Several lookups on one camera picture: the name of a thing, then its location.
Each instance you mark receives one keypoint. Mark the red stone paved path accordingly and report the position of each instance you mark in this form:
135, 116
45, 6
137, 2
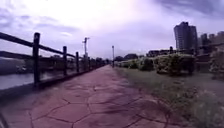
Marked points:
96, 96

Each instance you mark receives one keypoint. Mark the river water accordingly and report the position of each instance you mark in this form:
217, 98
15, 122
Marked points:
15, 79

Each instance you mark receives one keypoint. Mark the lamp pole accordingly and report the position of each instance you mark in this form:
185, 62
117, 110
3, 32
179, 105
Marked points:
113, 55

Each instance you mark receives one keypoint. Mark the dark wooden railing fence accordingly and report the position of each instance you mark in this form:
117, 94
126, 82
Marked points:
36, 56

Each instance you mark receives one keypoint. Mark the distant dark trees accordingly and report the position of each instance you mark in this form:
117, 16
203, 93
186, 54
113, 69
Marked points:
126, 57

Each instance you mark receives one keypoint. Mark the grass strip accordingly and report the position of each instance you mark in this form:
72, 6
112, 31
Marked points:
173, 90

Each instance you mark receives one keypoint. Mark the tall dark building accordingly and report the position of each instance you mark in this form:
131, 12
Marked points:
185, 36

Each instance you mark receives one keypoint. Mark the row of green bushes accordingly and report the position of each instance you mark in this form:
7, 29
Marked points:
166, 62

